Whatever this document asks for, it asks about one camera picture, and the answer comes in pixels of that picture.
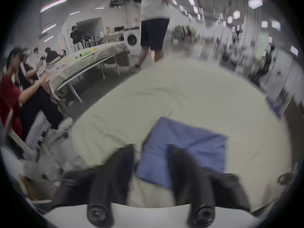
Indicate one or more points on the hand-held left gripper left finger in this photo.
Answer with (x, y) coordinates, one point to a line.
(104, 182)

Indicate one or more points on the bed with beige sheet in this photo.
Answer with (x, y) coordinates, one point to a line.
(190, 96)

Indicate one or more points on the long table with beige cover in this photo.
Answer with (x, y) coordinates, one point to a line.
(83, 63)

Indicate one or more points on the white chair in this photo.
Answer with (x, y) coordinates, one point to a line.
(21, 136)

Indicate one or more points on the blue folded garment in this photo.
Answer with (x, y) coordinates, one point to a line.
(190, 141)

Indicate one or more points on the white washing machine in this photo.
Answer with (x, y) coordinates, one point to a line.
(132, 40)

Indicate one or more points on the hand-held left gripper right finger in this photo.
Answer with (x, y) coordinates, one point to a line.
(194, 182)

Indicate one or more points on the group of people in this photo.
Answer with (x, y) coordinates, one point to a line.
(40, 56)

